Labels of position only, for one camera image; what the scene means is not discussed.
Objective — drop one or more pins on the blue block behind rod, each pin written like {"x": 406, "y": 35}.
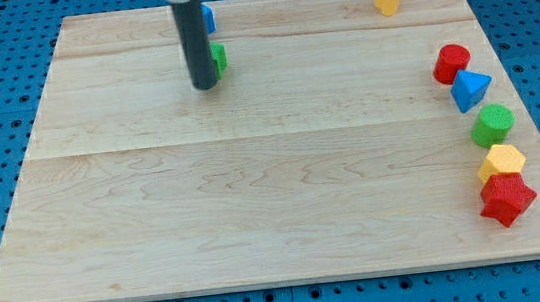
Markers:
{"x": 209, "y": 18}

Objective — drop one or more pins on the yellow hexagon block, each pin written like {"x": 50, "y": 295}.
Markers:
{"x": 501, "y": 159}

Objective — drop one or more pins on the red star block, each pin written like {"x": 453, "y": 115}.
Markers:
{"x": 506, "y": 197}

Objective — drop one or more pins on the green cylinder block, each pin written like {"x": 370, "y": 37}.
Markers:
{"x": 492, "y": 125}

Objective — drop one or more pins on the light wooden board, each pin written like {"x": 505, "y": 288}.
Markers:
{"x": 327, "y": 152}

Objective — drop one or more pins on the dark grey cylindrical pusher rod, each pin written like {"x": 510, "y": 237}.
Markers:
{"x": 194, "y": 40}

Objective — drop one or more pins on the green star block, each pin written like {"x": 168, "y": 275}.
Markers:
{"x": 219, "y": 57}

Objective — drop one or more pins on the red cylinder block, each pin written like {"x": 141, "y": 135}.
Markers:
{"x": 450, "y": 60}

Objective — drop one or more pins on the blue triangle block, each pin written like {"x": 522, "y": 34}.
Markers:
{"x": 469, "y": 88}

